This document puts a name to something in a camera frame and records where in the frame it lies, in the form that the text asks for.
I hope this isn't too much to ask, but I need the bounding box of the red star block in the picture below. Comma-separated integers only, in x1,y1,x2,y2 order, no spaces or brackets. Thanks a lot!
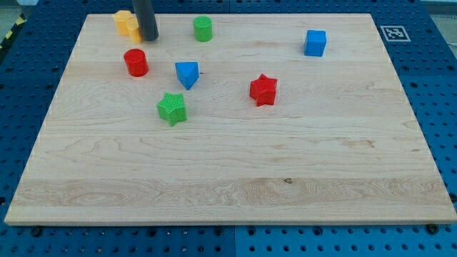
249,74,278,106

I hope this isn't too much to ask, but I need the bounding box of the green star block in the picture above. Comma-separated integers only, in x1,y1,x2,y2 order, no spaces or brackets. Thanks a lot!
156,92,187,126

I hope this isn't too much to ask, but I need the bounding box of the light wooden board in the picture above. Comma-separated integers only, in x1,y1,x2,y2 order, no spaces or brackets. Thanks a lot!
5,14,456,226

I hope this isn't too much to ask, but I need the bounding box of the blue triangle block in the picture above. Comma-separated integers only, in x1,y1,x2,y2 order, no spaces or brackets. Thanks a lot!
175,62,199,90

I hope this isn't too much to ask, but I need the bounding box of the green cylinder block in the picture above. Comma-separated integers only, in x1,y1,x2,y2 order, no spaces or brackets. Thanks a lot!
193,16,213,42

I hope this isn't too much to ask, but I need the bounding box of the red cylinder block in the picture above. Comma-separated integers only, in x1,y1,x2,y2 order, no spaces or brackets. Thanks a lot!
124,49,149,77

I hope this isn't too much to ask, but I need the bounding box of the blue cube block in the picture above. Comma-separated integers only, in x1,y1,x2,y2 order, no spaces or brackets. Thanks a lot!
303,30,327,57

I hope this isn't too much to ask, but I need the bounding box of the yellow heart block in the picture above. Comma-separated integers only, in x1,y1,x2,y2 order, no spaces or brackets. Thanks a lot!
126,17,143,44

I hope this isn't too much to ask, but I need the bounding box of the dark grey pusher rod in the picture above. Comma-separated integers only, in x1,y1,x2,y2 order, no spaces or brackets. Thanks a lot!
132,0,159,41

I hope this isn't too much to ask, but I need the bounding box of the yellow hexagon block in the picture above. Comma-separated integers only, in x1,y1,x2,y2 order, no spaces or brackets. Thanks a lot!
113,10,132,36

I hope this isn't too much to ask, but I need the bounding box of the white fiducial marker tag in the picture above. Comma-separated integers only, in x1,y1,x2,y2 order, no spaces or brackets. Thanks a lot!
381,25,411,42

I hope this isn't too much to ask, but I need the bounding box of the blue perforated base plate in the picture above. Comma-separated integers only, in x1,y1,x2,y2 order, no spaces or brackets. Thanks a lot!
1,1,456,256

